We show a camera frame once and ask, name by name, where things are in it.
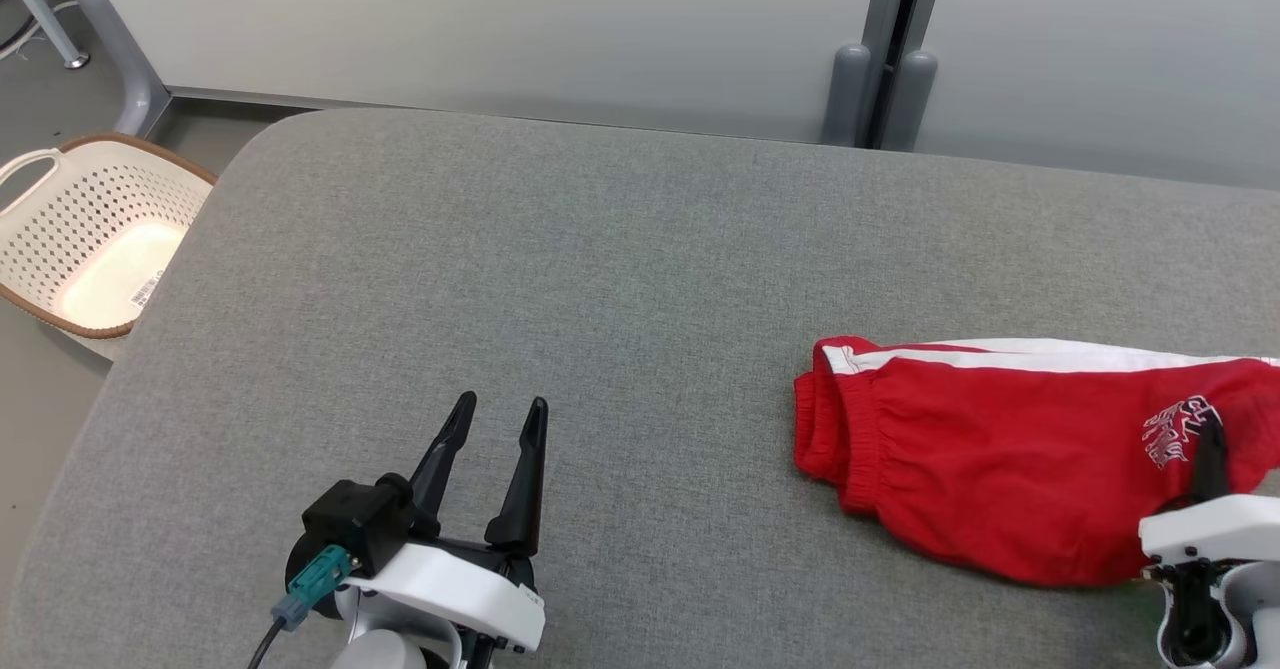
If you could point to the grey partition post with feet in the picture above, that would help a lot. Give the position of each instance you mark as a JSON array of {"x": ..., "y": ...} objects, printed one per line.
[{"x": 890, "y": 49}]

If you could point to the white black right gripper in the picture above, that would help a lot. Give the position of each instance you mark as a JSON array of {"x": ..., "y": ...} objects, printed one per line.
[{"x": 1220, "y": 529}]

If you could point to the grey partition base rail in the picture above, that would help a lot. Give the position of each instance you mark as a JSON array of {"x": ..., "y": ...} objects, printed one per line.
[{"x": 500, "y": 114}]

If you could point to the thin grey metal leg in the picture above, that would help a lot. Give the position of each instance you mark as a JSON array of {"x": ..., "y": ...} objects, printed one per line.
[{"x": 45, "y": 14}]

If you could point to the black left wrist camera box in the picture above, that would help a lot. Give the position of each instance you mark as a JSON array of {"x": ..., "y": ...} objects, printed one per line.
[{"x": 355, "y": 519}]

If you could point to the grey curved partition foot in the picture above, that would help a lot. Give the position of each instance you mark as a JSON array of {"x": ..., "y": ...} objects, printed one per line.
[{"x": 125, "y": 69}]

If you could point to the red white basketball jersey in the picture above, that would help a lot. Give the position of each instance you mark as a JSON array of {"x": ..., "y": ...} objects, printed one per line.
[{"x": 1010, "y": 469}]

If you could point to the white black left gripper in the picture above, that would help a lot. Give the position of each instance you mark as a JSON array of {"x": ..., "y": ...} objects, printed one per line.
[{"x": 460, "y": 589}]

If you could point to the cream perforated laundry basket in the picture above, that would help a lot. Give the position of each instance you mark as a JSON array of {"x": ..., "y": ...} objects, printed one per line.
[{"x": 90, "y": 239}]

